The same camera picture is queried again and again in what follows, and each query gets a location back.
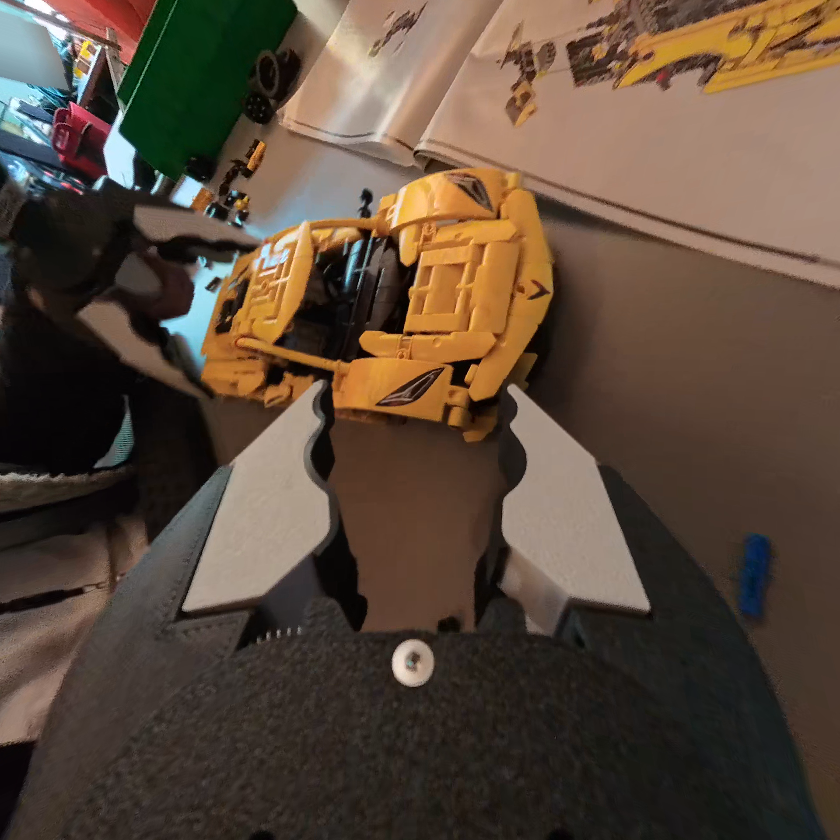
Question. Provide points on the beige trousers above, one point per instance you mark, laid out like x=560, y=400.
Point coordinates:
x=59, y=623

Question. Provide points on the green plastic bin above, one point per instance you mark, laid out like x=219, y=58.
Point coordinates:
x=197, y=79

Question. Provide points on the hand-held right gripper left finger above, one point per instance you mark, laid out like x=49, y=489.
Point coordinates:
x=262, y=525

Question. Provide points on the pile of small black yellow pieces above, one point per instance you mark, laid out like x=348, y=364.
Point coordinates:
x=236, y=190

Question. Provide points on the yellow brick car model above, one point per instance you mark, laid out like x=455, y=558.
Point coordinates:
x=459, y=289

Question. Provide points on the person's left hand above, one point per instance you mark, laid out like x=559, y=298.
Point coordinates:
x=174, y=292

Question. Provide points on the grey desk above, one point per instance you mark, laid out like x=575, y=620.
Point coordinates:
x=689, y=394

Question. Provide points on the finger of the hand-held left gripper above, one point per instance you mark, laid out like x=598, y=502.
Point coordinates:
x=190, y=226
x=131, y=338

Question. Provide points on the red plastic bin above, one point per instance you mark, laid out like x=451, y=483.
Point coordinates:
x=98, y=19

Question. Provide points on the open instruction booklet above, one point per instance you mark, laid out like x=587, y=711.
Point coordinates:
x=623, y=144

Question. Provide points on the black fleece-lined jacket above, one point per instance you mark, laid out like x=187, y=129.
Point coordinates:
x=59, y=485

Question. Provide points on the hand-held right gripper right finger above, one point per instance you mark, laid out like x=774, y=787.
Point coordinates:
x=564, y=525

